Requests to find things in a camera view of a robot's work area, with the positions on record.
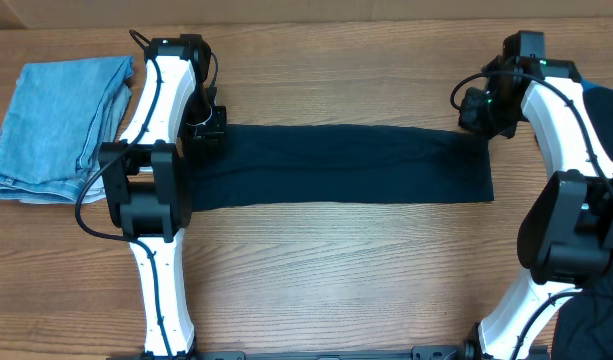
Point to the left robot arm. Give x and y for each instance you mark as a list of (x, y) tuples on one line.
[(177, 119)]

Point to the folded light blue jeans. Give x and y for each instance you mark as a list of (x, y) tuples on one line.
[(59, 115)]

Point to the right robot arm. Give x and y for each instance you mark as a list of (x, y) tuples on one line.
[(565, 242)]

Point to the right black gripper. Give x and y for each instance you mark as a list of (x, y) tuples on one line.
[(472, 111)]

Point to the dark navy t-shirt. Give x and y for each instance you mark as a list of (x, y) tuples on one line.
[(345, 164)]

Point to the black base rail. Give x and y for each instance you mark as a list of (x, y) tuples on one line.
[(433, 352)]

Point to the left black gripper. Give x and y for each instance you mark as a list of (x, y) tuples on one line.
[(212, 126)]

